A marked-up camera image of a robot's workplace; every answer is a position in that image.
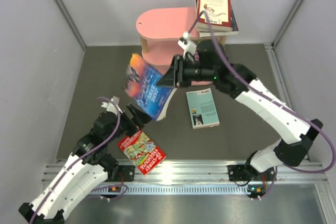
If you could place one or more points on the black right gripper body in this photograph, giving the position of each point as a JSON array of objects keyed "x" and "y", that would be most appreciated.
[{"x": 191, "y": 71}]

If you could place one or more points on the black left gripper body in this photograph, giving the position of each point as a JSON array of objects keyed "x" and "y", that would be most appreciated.
[{"x": 127, "y": 126}]

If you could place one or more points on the blue fantasy cover book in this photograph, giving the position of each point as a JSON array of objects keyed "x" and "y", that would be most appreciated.
[{"x": 140, "y": 84}]

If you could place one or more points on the red 13-storey treehouse book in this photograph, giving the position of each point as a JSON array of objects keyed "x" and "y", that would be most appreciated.
[{"x": 144, "y": 154}]

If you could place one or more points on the teal back cover book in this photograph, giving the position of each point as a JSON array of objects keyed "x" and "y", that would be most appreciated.
[{"x": 202, "y": 109}]

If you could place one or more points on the black back cover book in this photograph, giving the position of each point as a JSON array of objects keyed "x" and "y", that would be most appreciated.
[{"x": 234, "y": 25}]

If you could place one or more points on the red cream pocket-watch book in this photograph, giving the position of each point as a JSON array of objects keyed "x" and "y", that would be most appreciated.
[{"x": 219, "y": 12}]

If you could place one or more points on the purple 117-storey treehouse book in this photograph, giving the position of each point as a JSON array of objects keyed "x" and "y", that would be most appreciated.
[{"x": 196, "y": 55}]

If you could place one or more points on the blue nineteen eighty-four book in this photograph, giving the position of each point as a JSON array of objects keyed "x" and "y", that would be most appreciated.
[{"x": 203, "y": 34}]

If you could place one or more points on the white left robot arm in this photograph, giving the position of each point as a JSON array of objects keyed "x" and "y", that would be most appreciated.
[{"x": 88, "y": 165}]

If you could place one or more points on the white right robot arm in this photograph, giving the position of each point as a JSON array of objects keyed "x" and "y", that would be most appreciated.
[{"x": 207, "y": 61}]

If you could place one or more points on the pink three-tier shelf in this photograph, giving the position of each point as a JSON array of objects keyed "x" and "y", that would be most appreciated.
[{"x": 160, "y": 30}]

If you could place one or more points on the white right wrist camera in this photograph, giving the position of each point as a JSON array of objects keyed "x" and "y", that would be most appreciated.
[{"x": 188, "y": 46}]

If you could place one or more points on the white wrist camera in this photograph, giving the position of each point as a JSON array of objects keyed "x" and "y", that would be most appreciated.
[
  {"x": 111, "y": 105},
  {"x": 188, "y": 46}
]

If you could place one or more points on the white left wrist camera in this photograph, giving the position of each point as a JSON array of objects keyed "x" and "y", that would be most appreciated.
[{"x": 111, "y": 105}]

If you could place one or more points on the aluminium mounting rail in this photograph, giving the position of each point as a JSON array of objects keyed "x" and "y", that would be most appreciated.
[{"x": 204, "y": 178}]

